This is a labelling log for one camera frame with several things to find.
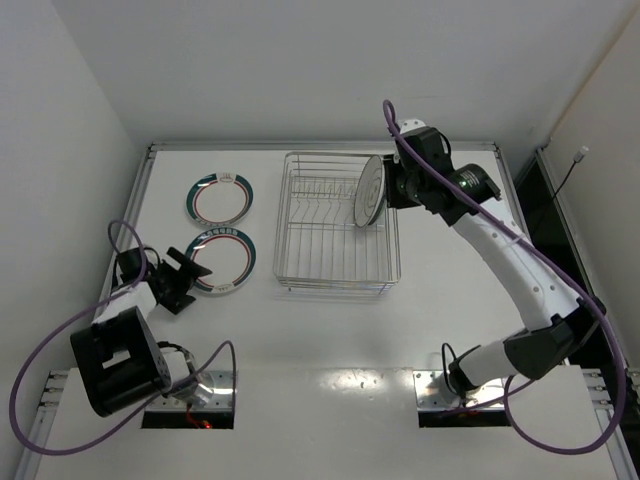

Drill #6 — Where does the white plate with grey rim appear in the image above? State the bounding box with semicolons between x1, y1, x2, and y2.
354;155;386;228

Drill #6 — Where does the small blue patterned plate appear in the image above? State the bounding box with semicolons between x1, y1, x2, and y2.
374;196;389;223

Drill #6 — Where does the metal base plate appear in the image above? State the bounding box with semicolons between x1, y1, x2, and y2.
145;370;235;414
412;370;504;413

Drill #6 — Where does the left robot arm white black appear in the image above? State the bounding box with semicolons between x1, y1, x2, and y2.
70;247;212;417

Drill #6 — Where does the black cable with white plug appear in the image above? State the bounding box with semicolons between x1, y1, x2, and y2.
549;145;590;199

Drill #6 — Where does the green red rimmed plate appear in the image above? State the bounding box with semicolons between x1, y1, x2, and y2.
185;172;254;227
185;227;257;296

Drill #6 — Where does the black base cable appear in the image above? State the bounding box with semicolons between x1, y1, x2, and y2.
154;340;197;381
440;341;460;391

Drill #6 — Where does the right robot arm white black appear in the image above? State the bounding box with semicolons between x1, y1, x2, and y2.
385;119;597;397

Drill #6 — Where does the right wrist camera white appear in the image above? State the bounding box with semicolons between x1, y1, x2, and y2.
399;118;426;135

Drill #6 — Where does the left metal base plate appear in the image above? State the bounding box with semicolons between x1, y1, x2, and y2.
145;370;235;414

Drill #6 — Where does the metal wire dish rack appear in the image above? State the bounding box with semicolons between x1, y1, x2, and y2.
273;151;401;294

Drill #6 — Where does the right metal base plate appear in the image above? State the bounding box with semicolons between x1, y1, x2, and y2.
412;370;504;413

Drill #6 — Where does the right black base cable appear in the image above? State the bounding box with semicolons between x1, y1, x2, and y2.
440;341;460;391

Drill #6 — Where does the left black base cable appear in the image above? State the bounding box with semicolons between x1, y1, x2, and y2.
154;340;197;381

